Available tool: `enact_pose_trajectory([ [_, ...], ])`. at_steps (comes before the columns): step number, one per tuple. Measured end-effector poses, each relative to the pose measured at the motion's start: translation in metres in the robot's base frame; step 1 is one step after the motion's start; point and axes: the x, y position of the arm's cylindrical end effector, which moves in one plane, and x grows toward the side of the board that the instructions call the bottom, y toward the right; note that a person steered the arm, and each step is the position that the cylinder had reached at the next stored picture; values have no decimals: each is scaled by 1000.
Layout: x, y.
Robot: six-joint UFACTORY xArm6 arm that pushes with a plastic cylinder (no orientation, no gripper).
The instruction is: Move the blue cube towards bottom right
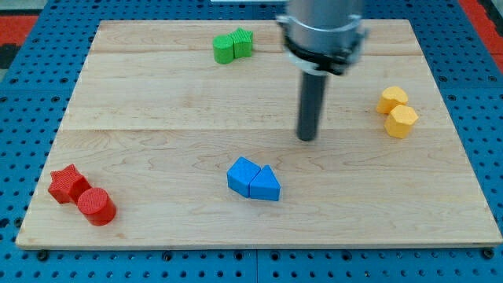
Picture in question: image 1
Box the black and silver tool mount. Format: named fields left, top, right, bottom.
left=277, top=14, right=368, bottom=75

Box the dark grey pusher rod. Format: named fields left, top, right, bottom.
left=296, top=72, right=327, bottom=142

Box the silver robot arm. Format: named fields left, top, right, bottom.
left=276, top=0, right=368, bottom=142

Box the blue cube block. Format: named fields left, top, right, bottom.
left=226, top=156, right=261, bottom=198

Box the yellow heart block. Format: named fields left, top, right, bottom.
left=376, top=86, right=409, bottom=114

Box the green star block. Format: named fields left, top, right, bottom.
left=229, top=28, right=253, bottom=58

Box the yellow hexagon block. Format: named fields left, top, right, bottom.
left=384, top=105, right=419, bottom=138

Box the green cylinder block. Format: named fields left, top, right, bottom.
left=212, top=35, right=234, bottom=64

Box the blue triangle block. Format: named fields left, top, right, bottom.
left=249, top=165, right=281, bottom=201

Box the wooden board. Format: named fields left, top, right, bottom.
left=16, top=20, right=502, bottom=251

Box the red cylinder block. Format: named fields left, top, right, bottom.
left=77, top=187, right=116, bottom=226

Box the red star block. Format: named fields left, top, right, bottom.
left=48, top=164, right=91, bottom=204

